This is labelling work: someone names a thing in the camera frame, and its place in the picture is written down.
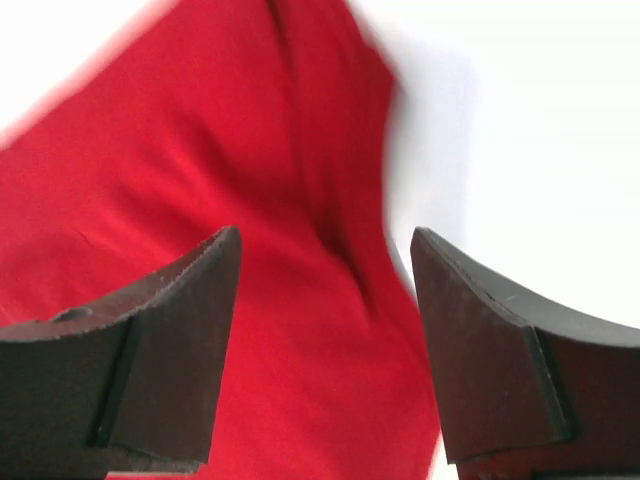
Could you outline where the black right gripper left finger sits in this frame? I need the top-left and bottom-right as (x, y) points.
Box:
(1, 227), (242, 479)

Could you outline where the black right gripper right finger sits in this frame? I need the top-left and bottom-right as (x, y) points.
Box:
(411, 228), (639, 479)

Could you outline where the red t shirt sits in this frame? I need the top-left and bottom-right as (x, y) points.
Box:
(1, 1), (439, 479)

